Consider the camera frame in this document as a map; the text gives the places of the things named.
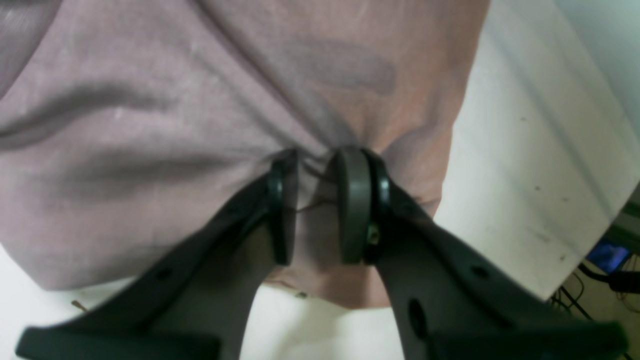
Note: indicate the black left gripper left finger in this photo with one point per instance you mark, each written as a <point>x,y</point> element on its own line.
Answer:
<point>195,302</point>

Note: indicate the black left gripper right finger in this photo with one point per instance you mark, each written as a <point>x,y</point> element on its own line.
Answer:
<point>449,302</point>

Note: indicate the mauve brown T-shirt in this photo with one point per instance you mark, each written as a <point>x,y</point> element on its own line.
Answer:
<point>126,124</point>

